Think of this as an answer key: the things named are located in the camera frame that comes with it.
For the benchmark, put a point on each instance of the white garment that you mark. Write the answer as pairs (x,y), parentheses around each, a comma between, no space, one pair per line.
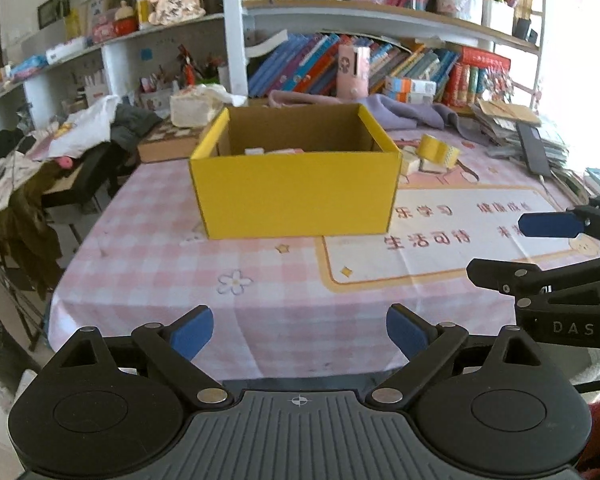
(80,125)

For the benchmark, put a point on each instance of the white shelf unit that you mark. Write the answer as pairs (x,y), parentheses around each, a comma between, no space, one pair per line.
(235,35)

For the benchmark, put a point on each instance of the red round jar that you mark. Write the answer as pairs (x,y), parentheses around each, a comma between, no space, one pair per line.
(126,22)

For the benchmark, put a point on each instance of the yellow tape roll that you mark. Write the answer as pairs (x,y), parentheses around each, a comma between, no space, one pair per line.
(437,150)

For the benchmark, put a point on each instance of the row of leaning books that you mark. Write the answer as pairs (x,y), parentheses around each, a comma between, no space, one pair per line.
(295,65)

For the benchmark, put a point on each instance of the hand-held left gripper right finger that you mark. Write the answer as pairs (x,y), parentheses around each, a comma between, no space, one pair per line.
(407,332)

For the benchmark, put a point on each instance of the pink cloth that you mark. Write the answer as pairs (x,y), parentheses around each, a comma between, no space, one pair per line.
(300,97)

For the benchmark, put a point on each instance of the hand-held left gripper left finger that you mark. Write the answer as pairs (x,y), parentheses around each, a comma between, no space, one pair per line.
(192,332)

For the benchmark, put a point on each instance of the dark grey garment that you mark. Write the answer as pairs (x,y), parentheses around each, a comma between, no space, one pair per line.
(132,122)

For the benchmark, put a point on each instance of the cream tissue box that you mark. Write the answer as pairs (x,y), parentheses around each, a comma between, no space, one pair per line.
(195,110)

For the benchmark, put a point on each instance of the black picture frame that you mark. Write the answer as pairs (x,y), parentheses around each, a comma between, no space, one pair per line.
(53,12)

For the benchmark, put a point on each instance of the black phone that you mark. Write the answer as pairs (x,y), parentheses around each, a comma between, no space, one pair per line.
(532,147)

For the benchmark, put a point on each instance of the brown flat box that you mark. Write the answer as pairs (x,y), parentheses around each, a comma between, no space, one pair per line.
(165,147)

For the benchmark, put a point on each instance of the yellow cardboard box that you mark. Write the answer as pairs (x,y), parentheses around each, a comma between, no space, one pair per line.
(295,195)

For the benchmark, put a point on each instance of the white pen container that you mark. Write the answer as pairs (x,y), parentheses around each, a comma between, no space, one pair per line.
(498,17)

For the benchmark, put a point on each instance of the stack of papers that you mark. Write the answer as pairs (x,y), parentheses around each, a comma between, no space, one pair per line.
(500,120)

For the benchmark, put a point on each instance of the small pink ball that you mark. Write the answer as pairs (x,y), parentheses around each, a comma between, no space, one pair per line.
(66,162)

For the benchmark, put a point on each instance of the grey tufted seat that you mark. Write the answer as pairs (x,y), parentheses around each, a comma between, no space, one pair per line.
(310,382)

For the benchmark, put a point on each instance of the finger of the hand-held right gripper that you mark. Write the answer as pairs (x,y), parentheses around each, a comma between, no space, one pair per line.
(505,277)
(550,225)

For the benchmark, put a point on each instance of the white floor bag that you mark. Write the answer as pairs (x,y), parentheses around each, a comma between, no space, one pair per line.
(26,381)

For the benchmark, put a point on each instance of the pink desk appliance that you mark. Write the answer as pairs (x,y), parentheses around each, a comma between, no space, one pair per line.
(352,72)

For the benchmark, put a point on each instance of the clear pen cup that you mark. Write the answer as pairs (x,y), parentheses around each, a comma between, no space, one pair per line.
(460,2)

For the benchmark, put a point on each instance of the lavender cloth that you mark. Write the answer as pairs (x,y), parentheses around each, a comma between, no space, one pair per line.
(410,112)

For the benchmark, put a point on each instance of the white long box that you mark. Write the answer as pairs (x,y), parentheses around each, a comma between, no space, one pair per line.
(66,51)

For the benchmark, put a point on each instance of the cream block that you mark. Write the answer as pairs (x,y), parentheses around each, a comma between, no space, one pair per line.
(409,164)

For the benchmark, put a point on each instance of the row of red books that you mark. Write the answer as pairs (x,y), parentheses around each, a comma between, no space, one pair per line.
(465,80)

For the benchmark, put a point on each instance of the pink checkered tablecloth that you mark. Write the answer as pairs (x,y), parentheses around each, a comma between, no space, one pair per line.
(260,300)

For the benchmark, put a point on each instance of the colourful figure display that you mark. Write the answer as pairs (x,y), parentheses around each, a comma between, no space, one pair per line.
(495,82)

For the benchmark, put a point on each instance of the brown garment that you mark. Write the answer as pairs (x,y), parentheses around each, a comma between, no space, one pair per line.
(25,225)

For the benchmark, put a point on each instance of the orange and blue carton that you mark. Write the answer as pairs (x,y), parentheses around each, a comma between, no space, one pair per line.
(409,98)
(410,85)

